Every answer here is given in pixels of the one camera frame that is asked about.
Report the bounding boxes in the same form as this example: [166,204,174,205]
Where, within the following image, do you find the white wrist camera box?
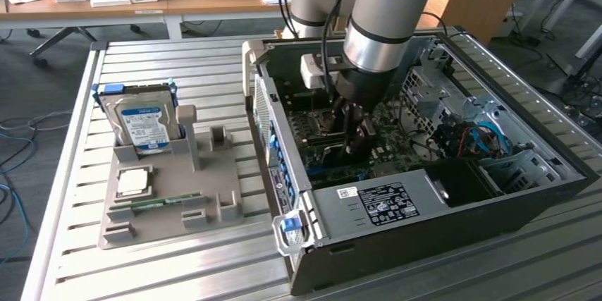
[299,53,349,90]

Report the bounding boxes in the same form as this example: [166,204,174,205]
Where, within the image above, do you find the grey power supply unit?
[312,168,447,240]

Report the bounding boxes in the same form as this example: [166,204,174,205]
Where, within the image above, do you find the green motherboard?
[281,91,452,189]

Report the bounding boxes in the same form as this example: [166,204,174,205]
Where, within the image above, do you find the blue floor cable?
[0,131,36,266]

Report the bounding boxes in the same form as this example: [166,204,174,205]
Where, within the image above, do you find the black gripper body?
[332,67,396,114]

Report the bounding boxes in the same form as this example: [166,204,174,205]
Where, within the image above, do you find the black open PC case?
[241,31,594,297]

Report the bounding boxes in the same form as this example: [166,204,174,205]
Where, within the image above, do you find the black connector block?
[431,124,465,158]

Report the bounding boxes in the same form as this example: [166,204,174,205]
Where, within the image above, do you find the metal CPU socket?
[312,107,340,137]

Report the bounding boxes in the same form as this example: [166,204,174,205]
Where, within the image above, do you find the silver CPU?
[114,170,149,197]

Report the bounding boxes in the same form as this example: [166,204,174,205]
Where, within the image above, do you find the grey parts rack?
[96,103,245,251]

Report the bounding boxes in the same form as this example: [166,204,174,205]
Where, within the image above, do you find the perforated silver drive cage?
[396,64,471,133]

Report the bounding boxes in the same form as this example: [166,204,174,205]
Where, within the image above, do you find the silver disk bay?
[479,149,566,196]

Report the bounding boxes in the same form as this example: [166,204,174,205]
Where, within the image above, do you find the hard disk with blue caddy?
[90,80,186,156]

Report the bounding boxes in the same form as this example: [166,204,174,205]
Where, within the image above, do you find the silver chipset heatsink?
[373,163,401,179]

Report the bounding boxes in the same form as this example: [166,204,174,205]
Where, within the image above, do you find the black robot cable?
[320,0,355,85]

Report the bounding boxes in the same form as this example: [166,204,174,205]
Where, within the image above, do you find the blue wire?
[469,121,513,158]

